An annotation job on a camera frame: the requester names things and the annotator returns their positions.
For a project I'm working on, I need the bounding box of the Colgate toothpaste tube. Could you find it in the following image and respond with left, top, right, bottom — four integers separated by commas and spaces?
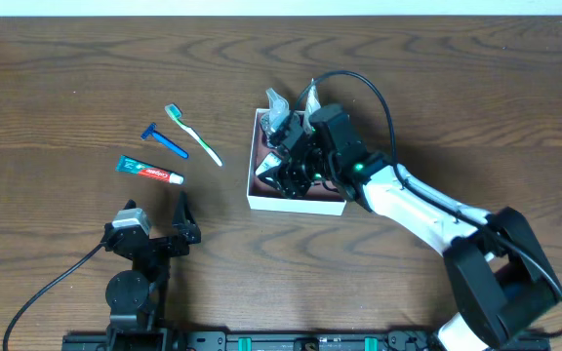
115, 155, 184, 185

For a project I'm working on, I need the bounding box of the white lotion tube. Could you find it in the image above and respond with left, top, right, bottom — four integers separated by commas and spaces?
302, 80, 321, 135

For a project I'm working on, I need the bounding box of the green white small packet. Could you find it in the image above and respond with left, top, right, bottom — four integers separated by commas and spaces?
255, 152, 282, 176

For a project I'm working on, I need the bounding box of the clear pump soap bottle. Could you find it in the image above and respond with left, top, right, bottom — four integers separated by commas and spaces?
261, 88, 290, 140

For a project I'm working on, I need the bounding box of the green white toothbrush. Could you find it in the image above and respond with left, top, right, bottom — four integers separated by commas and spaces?
164, 103, 223, 167

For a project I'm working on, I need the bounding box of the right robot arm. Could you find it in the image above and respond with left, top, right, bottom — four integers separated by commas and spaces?
255, 104, 562, 350

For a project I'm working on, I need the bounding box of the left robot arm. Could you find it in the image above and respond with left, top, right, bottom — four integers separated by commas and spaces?
101, 192, 201, 350

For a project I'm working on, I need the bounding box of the blue disposable razor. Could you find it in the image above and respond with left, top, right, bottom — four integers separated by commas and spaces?
140, 123, 189, 159

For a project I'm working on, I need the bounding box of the white open cardboard box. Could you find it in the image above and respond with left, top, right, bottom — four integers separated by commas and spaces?
246, 108, 346, 215

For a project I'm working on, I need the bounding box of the right black cable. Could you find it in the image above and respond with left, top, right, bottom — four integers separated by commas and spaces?
288, 70, 562, 337

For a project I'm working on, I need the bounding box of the black cable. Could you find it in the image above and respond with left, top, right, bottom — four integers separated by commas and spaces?
1, 241, 107, 351
288, 70, 562, 337

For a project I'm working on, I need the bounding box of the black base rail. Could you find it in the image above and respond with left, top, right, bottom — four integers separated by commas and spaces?
61, 331, 443, 351

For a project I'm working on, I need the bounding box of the left black cable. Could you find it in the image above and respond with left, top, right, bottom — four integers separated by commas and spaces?
1, 241, 107, 351

